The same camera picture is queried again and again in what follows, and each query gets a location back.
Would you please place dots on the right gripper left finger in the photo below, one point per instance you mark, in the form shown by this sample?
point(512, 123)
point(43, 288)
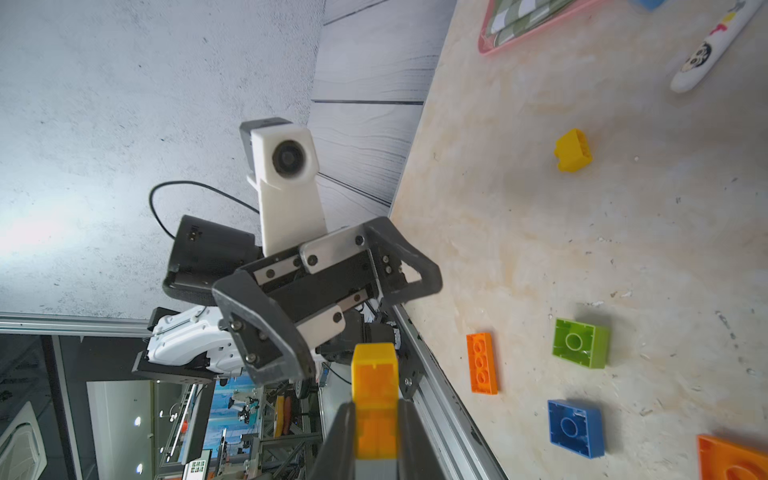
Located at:
point(337, 457)

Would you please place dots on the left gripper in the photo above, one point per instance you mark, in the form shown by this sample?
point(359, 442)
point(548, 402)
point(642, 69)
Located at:
point(318, 286)

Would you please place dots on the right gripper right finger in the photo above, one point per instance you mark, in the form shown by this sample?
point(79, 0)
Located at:
point(416, 457)

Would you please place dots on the yellow lego brick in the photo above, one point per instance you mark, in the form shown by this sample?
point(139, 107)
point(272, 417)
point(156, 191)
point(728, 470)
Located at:
point(572, 151)
point(375, 394)

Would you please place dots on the orange lego brick front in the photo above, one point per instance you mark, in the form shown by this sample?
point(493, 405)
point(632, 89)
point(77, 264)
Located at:
point(483, 379)

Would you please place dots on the orange lego brick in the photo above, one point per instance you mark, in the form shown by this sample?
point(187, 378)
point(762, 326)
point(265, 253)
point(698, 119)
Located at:
point(723, 460)
point(483, 379)

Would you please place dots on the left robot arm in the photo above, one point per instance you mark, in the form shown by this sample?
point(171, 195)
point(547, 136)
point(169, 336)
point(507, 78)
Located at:
point(190, 346)

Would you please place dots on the blue small lego brick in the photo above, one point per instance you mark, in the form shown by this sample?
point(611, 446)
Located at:
point(577, 428)

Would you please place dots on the lime green lego brick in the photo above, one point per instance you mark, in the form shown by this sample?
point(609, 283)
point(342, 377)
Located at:
point(583, 344)

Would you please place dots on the pink tray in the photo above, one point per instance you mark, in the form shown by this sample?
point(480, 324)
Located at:
point(490, 44)

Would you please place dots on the green checkered cloth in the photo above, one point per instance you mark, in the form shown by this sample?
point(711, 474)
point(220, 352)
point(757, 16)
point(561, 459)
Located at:
point(515, 17)

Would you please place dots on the metal spoon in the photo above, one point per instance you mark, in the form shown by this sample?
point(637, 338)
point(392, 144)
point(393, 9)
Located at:
point(714, 45)

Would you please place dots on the aluminium front rail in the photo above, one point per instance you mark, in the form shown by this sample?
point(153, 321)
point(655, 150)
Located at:
point(455, 439)

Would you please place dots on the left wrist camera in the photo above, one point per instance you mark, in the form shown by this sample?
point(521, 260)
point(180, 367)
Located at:
point(283, 169)

